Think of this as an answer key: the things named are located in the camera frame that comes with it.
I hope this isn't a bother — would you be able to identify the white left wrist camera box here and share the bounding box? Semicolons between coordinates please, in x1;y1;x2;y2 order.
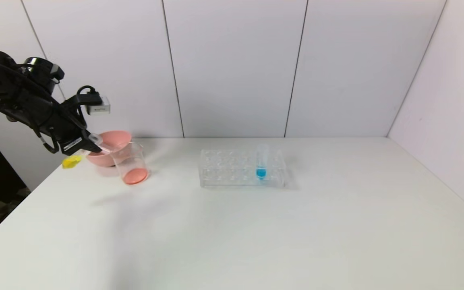
77;85;111;116

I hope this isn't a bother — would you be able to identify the test tube with blue pigment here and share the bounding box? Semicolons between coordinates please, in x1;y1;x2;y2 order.
255;143;269;181

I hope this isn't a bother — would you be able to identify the clear plastic test tube rack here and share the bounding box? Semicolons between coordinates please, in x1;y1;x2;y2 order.
199;148;288;189

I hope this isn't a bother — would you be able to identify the test tube with yellow pigment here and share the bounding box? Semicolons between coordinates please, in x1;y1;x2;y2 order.
62;134;104;170

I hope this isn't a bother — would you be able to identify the pink bowl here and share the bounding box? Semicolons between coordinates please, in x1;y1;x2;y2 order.
85;130;133;168

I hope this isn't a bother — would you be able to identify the clear glass beaker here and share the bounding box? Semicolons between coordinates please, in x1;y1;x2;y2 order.
111;142;151;186

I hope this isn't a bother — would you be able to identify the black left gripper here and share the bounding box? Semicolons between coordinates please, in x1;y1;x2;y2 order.
46;106;103;156

